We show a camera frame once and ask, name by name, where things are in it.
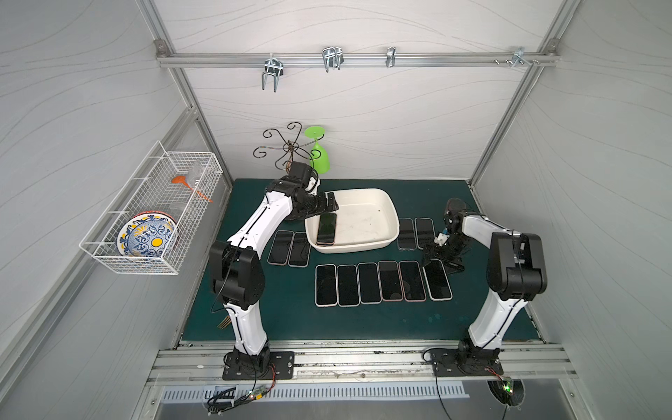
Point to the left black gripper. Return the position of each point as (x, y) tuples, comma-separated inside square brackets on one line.
[(319, 205)]

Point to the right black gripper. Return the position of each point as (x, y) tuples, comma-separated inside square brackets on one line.
[(441, 252)]

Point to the diagonal phone white case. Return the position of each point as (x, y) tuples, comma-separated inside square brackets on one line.
[(425, 232)]

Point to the phone front row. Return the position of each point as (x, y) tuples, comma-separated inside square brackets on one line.
[(412, 281), (326, 292)]

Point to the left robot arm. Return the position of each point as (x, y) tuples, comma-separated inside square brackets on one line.
[(235, 265)]

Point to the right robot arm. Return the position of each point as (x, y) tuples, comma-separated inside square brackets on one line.
[(516, 274)]

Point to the white plastic storage box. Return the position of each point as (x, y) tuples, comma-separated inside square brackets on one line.
[(366, 220)]

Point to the large phone pink case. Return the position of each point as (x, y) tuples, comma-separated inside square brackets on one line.
[(390, 281)]

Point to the brown translucent cup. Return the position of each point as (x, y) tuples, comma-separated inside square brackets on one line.
[(455, 205)]

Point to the green plastic goblet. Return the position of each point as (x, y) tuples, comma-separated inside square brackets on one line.
[(319, 158)]

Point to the gold fork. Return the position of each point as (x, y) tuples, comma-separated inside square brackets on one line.
[(226, 322)]

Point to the metal double hook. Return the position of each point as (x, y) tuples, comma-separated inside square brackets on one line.
[(274, 69)]

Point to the white vent strip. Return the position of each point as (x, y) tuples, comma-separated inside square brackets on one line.
[(318, 392)]

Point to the metal clip hook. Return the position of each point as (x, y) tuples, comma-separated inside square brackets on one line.
[(333, 58)]

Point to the round black puck device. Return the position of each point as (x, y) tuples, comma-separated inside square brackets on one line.
[(510, 393)]

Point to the colourful patterned plate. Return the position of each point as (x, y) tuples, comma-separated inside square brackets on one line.
[(146, 235)]

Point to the small metal hook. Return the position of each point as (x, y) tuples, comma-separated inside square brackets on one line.
[(390, 57)]

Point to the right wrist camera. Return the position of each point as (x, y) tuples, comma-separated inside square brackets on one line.
[(442, 238)]

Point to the black wire cup stand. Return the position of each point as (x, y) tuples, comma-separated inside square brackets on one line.
[(290, 148)]

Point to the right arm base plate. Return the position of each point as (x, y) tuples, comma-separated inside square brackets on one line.
[(454, 362)]

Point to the white wire basket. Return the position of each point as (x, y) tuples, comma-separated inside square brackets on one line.
[(149, 189)]

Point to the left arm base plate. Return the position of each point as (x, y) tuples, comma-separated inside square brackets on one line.
[(239, 366)]

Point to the aluminium front rail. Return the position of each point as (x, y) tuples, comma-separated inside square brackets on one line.
[(201, 363)]

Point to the aluminium cross rail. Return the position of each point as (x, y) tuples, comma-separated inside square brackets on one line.
[(351, 60)]

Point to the metal bracket hook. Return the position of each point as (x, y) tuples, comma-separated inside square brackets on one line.
[(518, 59)]

